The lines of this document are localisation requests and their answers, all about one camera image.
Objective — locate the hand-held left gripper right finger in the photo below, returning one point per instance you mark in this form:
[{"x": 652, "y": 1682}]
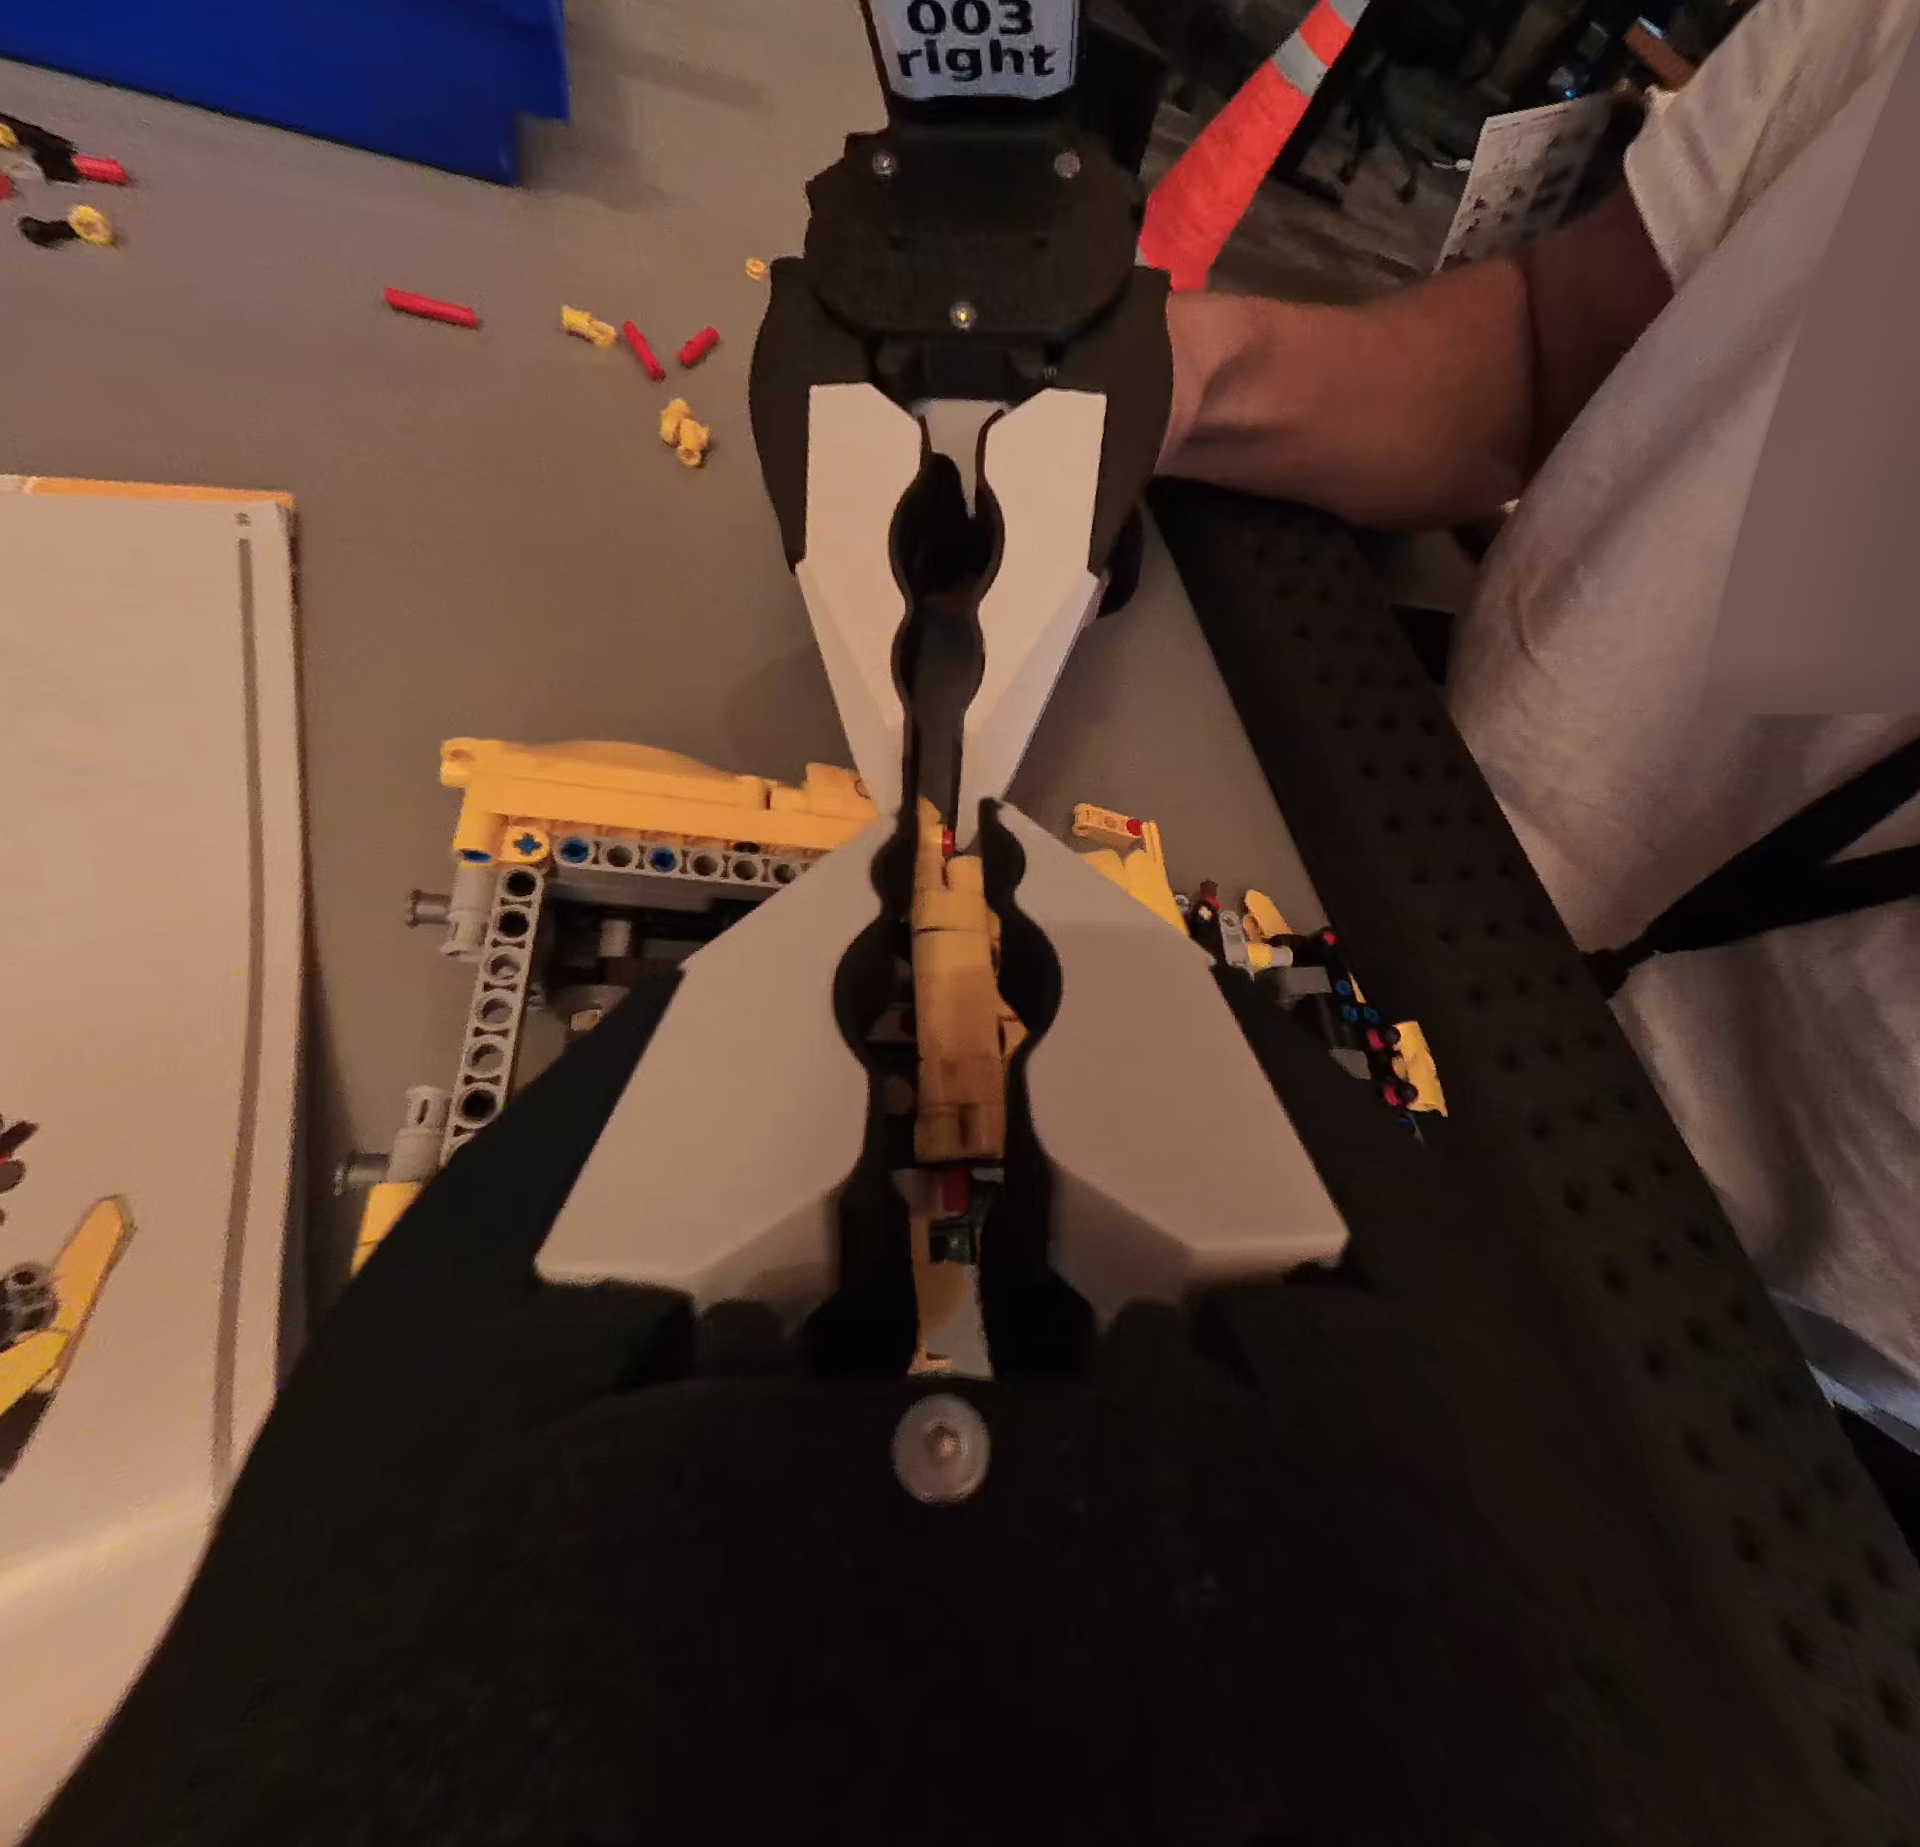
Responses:
[{"x": 1186, "y": 1128}]

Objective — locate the white printed sheet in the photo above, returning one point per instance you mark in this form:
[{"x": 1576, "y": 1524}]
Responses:
[{"x": 1531, "y": 174}]

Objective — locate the person's white shirt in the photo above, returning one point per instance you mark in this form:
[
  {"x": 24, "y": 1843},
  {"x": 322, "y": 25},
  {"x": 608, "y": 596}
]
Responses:
[{"x": 1650, "y": 678}]

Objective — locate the black perforated mat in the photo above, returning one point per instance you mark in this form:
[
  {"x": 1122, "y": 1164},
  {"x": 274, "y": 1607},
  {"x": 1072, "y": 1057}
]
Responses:
[{"x": 1501, "y": 1128}]

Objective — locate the orange traffic cone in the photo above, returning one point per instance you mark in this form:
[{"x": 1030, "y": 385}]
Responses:
[{"x": 1261, "y": 93}]

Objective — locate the grey desk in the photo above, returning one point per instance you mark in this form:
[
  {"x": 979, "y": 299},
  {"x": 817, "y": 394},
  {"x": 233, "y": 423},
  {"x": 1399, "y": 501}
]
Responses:
[{"x": 451, "y": 603}]

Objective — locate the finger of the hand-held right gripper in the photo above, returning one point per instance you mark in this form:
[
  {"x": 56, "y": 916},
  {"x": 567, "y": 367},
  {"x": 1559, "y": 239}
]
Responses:
[
  {"x": 847, "y": 558},
  {"x": 1051, "y": 527}
]

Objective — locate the person's right forearm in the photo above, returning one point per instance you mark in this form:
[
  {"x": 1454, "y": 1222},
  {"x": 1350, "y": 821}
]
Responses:
[{"x": 1350, "y": 392}]

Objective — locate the scattered small brick pieces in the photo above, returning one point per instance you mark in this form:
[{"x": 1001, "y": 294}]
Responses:
[{"x": 429, "y": 307}]

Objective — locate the yellow toy brick car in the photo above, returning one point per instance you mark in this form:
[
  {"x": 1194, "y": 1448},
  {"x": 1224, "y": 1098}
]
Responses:
[{"x": 631, "y": 788}]

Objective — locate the blue storage bin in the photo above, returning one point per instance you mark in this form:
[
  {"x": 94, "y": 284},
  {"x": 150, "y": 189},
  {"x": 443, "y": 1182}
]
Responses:
[{"x": 300, "y": 17}]

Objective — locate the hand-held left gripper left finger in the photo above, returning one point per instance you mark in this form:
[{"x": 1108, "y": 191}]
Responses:
[{"x": 705, "y": 1128}]

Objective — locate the open instruction booklet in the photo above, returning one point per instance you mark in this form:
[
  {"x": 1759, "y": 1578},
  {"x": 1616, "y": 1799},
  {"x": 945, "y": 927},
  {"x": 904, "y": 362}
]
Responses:
[{"x": 135, "y": 902}]

